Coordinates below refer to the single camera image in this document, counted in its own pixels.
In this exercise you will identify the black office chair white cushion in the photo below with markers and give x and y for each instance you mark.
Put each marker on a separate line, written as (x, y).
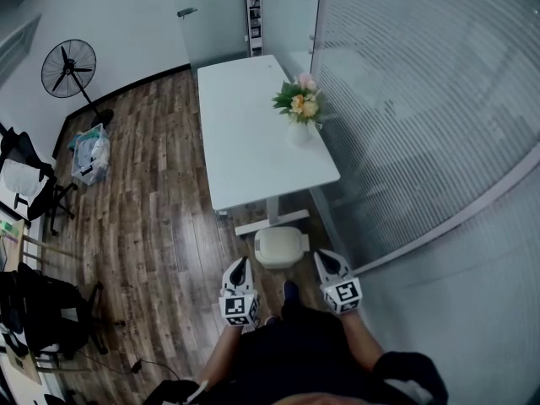
(36, 196)

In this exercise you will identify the person's dark shoe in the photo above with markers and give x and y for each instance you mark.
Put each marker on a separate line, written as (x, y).
(291, 291)
(271, 321)

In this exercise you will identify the person's right dark shoe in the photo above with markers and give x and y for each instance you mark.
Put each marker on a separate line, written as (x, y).
(291, 291)

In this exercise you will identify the white plastic bin lid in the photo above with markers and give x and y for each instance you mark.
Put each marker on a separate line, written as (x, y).
(278, 243)

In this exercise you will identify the white table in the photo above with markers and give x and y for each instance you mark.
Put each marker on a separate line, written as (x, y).
(249, 142)

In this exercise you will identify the pink and orange flower bouquet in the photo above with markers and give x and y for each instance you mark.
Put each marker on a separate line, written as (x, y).
(299, 101)

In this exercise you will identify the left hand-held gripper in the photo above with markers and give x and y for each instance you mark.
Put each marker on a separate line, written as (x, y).
(236, 306)

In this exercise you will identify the light wooden desk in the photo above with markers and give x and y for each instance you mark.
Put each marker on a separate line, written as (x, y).
(25, 365)
(14, 247)

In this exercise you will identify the cream lidded trash bin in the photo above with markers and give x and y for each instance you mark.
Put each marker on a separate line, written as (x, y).
(276, 263)

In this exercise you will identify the clear plastic storage bin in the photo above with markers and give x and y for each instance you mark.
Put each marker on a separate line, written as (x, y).
(90, 158)

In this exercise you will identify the person's dark clothed body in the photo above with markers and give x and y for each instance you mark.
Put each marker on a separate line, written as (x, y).
(304, 352)

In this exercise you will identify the person's left forearm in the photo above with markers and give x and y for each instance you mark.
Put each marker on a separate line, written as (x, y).
(219, 357)

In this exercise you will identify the person's left dark shoe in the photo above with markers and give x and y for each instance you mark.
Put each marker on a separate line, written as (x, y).
(271, 321)

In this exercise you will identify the white vase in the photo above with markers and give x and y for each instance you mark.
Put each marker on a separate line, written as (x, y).
(301, 135)

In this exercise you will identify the black standing fan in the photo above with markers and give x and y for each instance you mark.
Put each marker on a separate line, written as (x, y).
(67, 69)

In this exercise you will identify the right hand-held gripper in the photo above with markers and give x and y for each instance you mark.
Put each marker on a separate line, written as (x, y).
(348, 294)

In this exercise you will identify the person's right forearm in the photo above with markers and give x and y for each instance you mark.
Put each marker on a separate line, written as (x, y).
(360, 340)

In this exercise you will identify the narrow white shelf rack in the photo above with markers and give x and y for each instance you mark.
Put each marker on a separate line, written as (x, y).
(254, 15)

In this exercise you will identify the black mesh office chair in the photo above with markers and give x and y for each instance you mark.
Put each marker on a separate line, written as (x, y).
(42, 314)

